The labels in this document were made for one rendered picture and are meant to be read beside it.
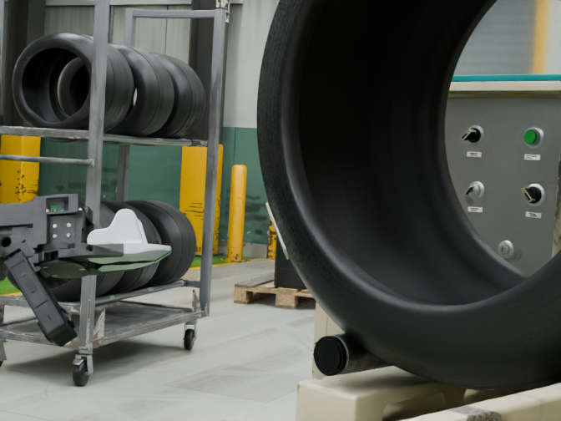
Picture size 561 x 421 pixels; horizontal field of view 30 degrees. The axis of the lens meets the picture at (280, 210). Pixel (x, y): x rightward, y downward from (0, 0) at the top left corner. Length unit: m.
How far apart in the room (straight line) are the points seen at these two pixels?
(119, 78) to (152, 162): 7.05
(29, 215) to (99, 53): 3.61
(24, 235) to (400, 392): 0.46
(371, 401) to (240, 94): 10.38
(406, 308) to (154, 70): 4.37
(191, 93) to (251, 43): 5.83
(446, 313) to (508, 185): 0.89
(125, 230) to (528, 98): 0.91
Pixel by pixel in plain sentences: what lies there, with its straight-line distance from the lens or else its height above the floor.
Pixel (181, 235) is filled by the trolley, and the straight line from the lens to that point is 5.68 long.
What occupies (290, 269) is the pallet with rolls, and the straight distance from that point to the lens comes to 7.72.
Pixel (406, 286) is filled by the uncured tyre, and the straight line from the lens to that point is 1.31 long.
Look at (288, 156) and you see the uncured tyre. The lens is 1.16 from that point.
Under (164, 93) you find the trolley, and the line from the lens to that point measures 5.37.
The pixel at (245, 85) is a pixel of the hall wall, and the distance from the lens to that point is 11.46.
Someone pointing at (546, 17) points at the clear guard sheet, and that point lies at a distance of 1.87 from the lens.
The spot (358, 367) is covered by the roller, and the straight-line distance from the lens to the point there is 1.18.
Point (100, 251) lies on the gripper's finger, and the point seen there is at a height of 1.00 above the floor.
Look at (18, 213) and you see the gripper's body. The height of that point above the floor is 1.03.
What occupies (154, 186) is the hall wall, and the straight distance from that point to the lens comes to 11.99.
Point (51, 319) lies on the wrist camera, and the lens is 1.19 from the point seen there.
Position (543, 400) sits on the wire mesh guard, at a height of 1.00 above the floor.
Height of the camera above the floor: 1.12
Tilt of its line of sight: 3 degrees down
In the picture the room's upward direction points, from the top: 3 degrees clockwise
